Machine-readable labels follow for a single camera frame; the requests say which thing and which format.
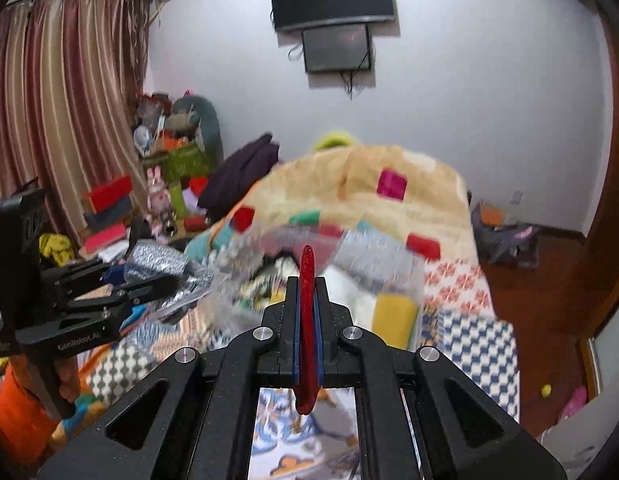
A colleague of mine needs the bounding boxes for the clear plastic storage bin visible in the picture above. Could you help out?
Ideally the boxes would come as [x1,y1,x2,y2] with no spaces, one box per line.
[204,226,425,350]

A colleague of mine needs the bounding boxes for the yellow sponge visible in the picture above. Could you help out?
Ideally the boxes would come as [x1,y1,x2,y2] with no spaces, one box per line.
[371,290,419,350]

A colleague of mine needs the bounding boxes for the red glitter strip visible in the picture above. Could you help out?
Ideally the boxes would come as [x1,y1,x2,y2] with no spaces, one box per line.
[294,245,320,415]

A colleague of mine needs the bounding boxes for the silver glitter pouch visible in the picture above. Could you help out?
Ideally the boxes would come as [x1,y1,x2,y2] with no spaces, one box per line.
[124,240,215,325]

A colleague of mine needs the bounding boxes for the orange sleeve forearm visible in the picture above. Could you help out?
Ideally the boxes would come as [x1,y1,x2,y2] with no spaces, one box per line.
[0,365,59,466]

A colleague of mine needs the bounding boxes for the left hand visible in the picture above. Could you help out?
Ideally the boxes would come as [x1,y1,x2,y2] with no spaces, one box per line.
[10,354,82,403]

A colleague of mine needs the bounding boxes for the beige patchwork blanket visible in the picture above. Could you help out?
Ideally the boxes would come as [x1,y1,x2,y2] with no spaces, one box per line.
[186,144,479,263]

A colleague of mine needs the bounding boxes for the red box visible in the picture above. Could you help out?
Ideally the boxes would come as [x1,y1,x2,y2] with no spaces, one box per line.
[82,174,132,214]

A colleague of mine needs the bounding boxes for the patterned bed sheet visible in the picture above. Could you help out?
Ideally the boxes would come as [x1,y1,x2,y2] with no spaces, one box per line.
[74,253,522,480]

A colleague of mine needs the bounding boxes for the dark purple jacket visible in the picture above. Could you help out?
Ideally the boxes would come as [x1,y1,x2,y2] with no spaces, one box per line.
[198,132,279,223]

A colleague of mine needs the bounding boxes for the pink bunny doll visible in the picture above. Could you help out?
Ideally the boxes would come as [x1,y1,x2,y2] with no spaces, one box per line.
[146,166,177,237]

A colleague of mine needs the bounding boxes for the yellow green plush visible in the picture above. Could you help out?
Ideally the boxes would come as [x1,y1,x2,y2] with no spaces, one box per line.
[311,131,358,153]

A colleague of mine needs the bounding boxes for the green gift bag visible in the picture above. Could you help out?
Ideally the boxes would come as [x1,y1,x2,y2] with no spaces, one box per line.
[141,143,215,183]

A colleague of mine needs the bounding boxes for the dark bag on floor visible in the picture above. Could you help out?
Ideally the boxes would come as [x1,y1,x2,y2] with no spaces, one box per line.
[471,202,541,270]

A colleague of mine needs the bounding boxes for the grey green plush toy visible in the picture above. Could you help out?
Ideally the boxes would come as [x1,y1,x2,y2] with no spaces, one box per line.
[164,94,224,168]

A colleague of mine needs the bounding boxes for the striped brown curtain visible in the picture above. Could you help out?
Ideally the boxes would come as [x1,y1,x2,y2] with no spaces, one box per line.
[0,0,152,240]

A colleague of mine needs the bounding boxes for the wooden door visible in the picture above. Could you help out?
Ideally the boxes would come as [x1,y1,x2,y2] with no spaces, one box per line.
[581,15,619,337]

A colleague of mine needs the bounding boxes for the wall power socket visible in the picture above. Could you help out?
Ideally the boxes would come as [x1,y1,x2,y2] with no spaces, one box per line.
[509,190,523,205]

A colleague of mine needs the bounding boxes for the small wall monitor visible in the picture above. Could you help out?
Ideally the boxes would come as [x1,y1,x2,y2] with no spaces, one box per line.
[302,24,372,74]

